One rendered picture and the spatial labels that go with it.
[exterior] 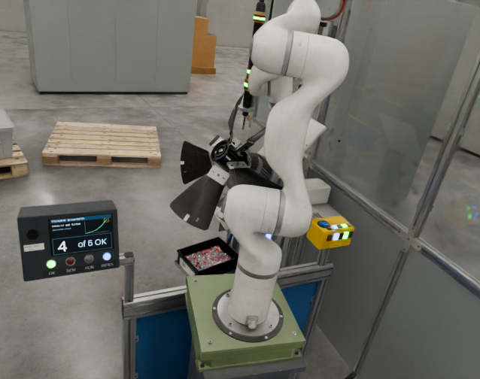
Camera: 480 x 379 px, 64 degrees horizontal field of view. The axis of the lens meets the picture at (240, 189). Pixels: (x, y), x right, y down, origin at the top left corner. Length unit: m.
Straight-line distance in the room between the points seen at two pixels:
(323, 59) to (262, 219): 0.39
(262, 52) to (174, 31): 6.49
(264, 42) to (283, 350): 0.83
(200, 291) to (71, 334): 1.40
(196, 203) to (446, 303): 1.14
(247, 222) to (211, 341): 0.36
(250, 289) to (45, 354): 1.61
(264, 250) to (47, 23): 6.16
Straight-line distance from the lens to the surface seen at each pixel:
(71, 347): 2.50
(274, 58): 0.90
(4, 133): 4.25
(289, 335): 1.21
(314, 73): 0.91
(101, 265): 1.25
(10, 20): 13.56
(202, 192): 1.76
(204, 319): 1.20
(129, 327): 1.55
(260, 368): 1.21
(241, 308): 1.15
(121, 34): 7.09
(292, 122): 0.91
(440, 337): 1.96
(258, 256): 1.03
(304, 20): 1.00
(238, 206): 0.96
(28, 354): 2.52
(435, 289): 1.90
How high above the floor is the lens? 1.87
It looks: 27 degrees down
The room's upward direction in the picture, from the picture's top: 9 degrees clockwise
